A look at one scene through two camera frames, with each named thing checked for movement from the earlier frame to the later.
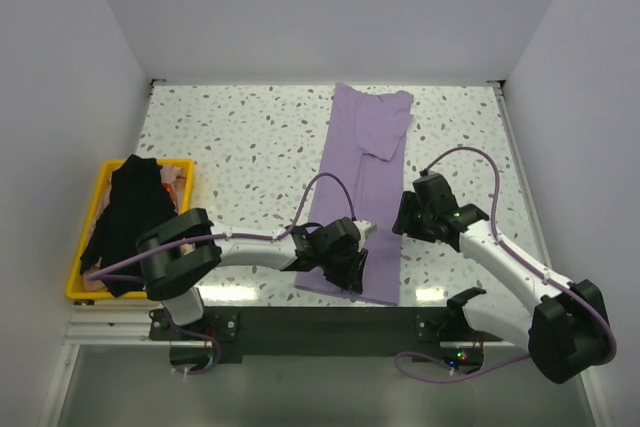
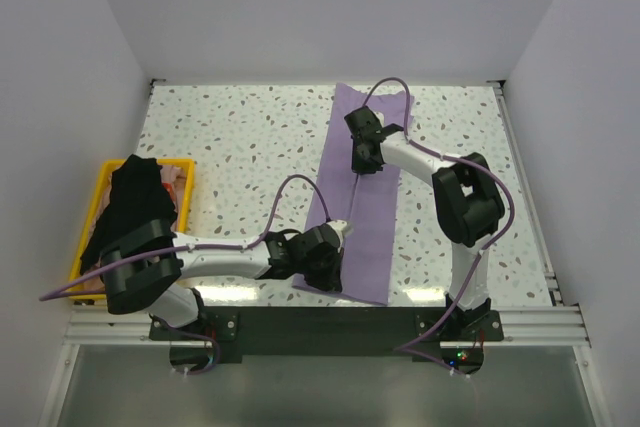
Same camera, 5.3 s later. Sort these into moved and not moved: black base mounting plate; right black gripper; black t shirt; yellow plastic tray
Moved: right black gripper
Not moved: black t shirt; yellow plastic tray; black base mounting plate
